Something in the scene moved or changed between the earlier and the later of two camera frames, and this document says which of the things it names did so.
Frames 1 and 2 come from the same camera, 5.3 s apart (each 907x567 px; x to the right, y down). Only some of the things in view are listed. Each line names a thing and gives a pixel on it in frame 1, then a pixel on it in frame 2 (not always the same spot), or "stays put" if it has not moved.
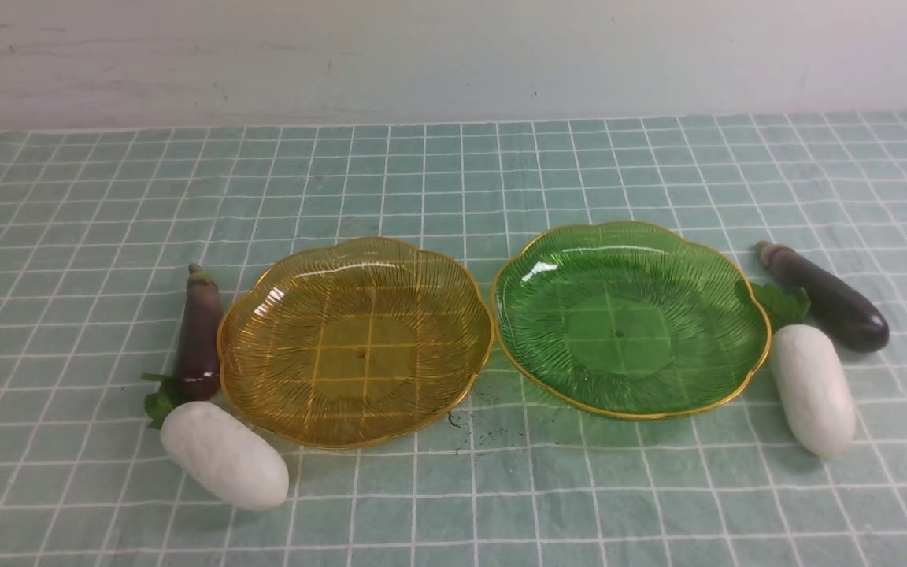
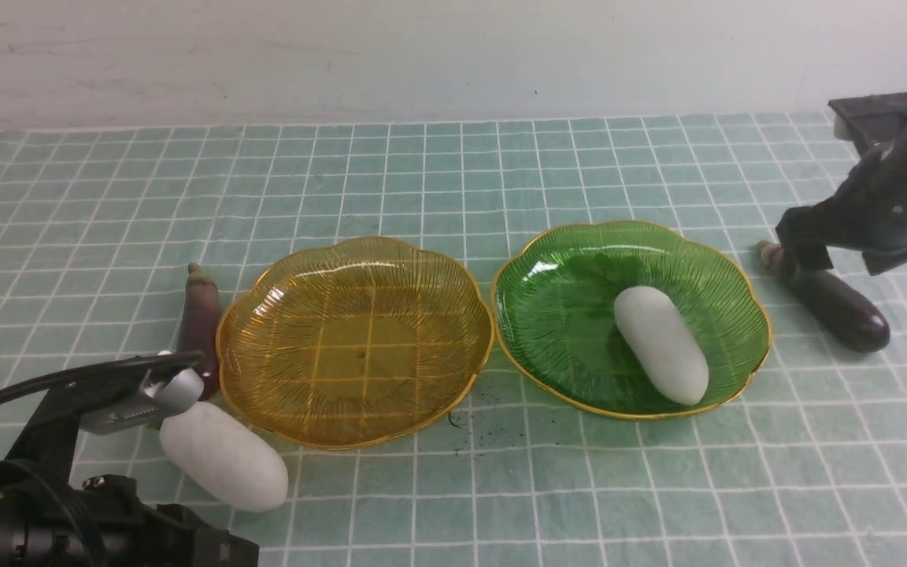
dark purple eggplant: [851, 320] stays put
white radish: [816, 390] -> [661, 344]
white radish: [223, 457] stays put
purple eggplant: [199, 367] stays put
